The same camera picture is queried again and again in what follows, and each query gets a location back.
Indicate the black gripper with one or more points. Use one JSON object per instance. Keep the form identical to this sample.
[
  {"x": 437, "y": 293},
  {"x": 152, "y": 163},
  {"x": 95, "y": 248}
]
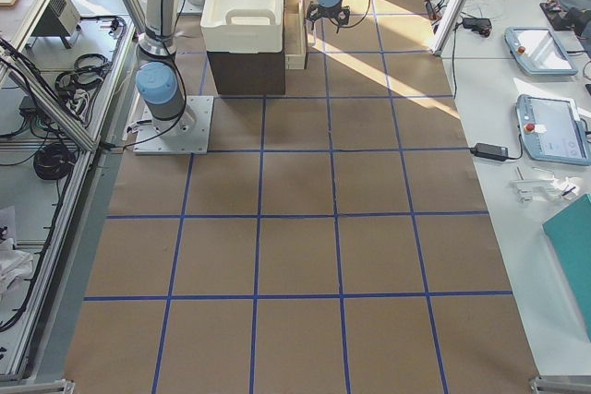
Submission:
[{"x": 315, "y": 12}]

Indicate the white cloth pile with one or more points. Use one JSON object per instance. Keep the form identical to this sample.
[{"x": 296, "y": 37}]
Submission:
[{"x": 16, "y": 265}]

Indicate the dark wooden drawer cabinet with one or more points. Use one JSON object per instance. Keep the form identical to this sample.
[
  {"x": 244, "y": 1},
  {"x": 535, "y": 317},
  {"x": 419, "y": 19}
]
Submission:
[{"x": 261, "y": 74}]

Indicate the far teach pendant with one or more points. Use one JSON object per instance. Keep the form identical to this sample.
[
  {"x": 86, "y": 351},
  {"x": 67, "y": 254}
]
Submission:
[{"x": 539, "y": 52}]

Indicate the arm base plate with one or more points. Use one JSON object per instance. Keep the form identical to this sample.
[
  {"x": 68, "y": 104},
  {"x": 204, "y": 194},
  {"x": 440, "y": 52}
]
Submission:
[{"x": 189, "y": 135}]

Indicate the white plastic tray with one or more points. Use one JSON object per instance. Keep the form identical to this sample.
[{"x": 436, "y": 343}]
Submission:
[{"x": 243, "y": 26}]

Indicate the teach pendant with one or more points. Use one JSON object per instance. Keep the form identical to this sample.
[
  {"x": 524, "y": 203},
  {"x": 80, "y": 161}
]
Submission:
[
  {"x": 552, "y": 130},
  {"x": 539, "y": 52}
]

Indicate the grey electronics box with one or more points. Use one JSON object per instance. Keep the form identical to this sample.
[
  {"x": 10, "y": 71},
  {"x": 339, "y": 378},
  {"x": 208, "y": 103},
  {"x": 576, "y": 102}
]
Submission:
[{"x": 61, "y": 19}]

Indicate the black power adapter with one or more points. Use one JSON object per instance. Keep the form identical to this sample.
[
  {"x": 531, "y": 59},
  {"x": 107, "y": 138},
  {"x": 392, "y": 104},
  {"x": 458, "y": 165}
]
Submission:
[{"x": 490, "y": 152}]

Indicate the near teach pendant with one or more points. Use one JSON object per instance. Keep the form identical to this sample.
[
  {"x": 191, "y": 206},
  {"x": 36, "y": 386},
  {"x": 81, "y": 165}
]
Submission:
[{"x": 552, "y": 130}]

